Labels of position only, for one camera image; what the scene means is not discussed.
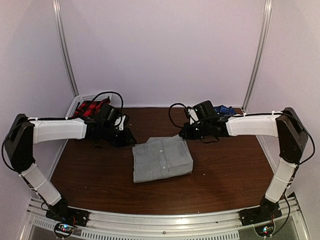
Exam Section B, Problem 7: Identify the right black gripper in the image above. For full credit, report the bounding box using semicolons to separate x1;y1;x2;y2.
179;120;211;140

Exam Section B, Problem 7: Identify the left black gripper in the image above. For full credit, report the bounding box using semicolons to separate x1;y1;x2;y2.
101;124;137;149

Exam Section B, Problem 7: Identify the grey long sleeve shirt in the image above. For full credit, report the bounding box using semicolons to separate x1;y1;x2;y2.
132;135;194;184

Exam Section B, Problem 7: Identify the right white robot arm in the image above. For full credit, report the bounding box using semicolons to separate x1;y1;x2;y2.
178;101;311;221

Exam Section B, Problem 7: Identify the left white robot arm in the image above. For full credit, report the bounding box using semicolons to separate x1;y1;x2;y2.
1;103;137;222

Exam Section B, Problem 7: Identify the blue plaid folded shirt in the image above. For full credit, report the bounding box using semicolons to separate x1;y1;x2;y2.
213;105;237;116

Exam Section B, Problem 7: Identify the white plastic basket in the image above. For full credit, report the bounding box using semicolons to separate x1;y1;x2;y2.
65;93;116;117

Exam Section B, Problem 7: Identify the red black plaid shirt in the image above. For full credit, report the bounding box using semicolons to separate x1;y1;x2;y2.
72;98;111;117

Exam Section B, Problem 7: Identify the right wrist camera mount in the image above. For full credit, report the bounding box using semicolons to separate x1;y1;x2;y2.
186;106;199;125

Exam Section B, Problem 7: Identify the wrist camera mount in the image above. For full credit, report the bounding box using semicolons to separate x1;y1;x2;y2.
114;114;130;131
186;106;199;125

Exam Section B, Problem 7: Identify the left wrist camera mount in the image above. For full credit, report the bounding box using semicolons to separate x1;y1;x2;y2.
114;114;130;131

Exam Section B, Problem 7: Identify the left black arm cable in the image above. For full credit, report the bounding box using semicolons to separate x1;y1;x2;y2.
0;90;125;173

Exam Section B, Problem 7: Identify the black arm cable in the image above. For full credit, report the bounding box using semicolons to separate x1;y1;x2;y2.
0;90;125;173
168;102;316;236

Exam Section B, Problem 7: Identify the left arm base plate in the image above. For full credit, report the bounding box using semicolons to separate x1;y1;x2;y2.
45;207;89;227

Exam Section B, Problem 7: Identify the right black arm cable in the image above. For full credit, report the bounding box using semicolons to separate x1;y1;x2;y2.
168;102;316;236

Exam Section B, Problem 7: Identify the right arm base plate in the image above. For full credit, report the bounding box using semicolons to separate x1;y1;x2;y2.
239;206;283;226

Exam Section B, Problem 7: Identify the aluminium front rail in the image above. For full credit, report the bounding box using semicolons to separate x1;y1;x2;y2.
17;197;311;240

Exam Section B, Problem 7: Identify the right aluminium corner post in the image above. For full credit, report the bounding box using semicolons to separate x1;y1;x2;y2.
241;0;273;111

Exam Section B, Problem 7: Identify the aluminium corner post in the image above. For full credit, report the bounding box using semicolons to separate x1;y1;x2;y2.
241;0;273;111
52;0;79;97

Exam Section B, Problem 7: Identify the left aluminium corner post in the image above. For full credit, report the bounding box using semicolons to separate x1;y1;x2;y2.
52;0;79;97

